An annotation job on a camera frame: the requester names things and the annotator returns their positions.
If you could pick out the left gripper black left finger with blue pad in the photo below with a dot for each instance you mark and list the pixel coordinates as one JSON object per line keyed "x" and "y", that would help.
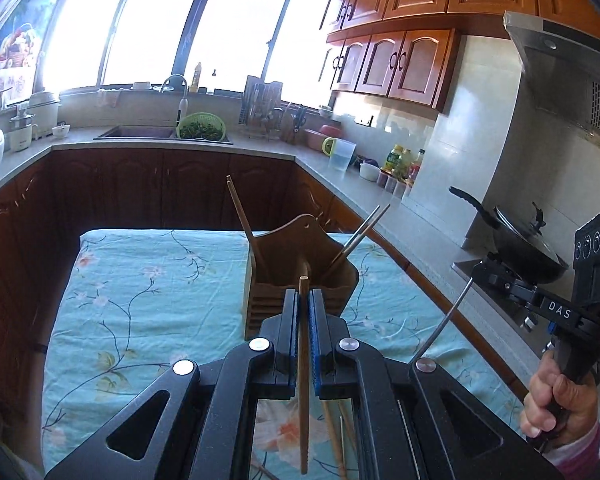
{"x": 195, "y": 421}

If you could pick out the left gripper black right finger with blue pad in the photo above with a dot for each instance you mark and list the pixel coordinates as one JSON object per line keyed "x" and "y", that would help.
{"x": 413, "y": 420}

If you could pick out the metal chopstick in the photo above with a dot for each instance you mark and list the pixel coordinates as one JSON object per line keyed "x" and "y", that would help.
{"x": 368, "y": 224}
{"x": 441, "y": 326}

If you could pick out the wooden chopstick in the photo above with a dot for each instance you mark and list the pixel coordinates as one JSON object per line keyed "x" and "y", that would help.
{"x": 261, "y": 263}
{"x": 347, "y": 424}
{"x": 303, "y": 375}

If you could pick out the right hand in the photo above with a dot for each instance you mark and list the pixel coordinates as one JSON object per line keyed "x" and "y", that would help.
{"x": 556, "y": 405}

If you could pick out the wooden chopstick carved end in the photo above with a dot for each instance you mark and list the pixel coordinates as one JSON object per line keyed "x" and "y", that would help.
{"x": 334, "y": 441}

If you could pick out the black wok with lid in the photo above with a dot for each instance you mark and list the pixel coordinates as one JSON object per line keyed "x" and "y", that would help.
{"x": 519, "y": 244}

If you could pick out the teal floral tablecloth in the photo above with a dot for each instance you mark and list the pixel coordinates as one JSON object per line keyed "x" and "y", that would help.
{"x": 139, "y": 301}

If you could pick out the wooden utensil holder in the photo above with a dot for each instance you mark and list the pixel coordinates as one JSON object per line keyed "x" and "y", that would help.
{"x": 299, "y": 248}

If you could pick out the metal chopstick in holder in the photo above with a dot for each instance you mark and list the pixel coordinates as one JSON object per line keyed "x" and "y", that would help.
{"x": 368, "y": 224}

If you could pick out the wooden chopstick in holder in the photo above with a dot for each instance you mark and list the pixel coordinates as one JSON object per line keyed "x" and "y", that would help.
{"x": 261, "y": 263}

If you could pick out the range hood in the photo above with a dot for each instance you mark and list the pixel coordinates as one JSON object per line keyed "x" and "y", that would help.
{"x": 562, "y": 67}

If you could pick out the condiment bottles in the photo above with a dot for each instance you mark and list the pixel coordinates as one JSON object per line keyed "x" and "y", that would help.
{"x": 402, "y": 164}

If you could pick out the plastic measuring jug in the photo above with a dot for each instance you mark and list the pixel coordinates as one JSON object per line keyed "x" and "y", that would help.
{"x": 339, "y": 151}

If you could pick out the green colander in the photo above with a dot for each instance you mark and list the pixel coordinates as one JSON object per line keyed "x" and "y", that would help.
{"x": 201, "y": 126}

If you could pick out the knife and utensil rack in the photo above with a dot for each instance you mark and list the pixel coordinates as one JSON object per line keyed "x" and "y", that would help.
{"x": 260, "y": 102}

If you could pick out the sink faucet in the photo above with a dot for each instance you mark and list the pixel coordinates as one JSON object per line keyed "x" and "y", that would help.
{"x": 177, "y": 83}

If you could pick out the white electric pot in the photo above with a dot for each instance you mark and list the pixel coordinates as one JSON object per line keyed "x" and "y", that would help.
{"x": 44, "y": 106}

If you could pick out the wooden upper cabinets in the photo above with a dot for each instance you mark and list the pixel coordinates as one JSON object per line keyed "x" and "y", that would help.
{"x": 405, "y": 49}

